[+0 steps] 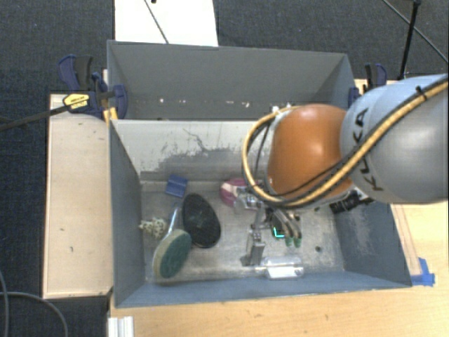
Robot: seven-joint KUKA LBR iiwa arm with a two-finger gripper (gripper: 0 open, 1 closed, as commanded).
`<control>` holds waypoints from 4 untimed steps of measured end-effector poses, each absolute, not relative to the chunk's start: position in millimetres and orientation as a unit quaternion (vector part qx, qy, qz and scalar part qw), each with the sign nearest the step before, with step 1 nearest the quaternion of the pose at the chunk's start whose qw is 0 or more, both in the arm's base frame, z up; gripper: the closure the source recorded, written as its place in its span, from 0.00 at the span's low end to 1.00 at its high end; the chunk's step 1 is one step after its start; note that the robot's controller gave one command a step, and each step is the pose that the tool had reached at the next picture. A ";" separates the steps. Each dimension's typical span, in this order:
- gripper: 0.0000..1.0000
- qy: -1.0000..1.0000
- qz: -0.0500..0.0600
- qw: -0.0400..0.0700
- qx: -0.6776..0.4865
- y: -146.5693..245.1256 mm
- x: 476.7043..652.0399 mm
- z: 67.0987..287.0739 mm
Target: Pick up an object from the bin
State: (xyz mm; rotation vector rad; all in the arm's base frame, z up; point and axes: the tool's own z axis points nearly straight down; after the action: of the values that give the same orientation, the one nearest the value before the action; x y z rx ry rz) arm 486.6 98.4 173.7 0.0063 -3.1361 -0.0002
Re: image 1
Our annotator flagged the grey metal bin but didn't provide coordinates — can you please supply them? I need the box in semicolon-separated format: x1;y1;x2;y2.
106;39;413;310

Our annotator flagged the pink and white ring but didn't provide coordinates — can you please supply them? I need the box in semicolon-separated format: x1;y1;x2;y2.
220;178;254;209

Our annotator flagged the pale wood flat board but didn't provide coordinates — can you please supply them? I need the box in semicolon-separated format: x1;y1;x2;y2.
41;92;115;300

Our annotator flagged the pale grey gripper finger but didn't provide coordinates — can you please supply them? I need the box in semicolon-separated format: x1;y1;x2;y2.
250;232;267;267
239;236;254;267

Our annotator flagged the blue clip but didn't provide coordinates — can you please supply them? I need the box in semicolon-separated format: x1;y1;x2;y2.
165;174;188;199

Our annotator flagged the green round sponge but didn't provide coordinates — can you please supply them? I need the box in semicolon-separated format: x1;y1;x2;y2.
152;228;193;280

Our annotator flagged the black cylinder on white bracket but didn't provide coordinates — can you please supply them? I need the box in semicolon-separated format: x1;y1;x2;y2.
328;190;373;215

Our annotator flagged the cream spotted toy animal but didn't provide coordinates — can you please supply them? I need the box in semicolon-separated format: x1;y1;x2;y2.
138;216;168;240

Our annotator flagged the clear plastic box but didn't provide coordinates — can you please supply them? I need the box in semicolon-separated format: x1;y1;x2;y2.
258;256;304;281

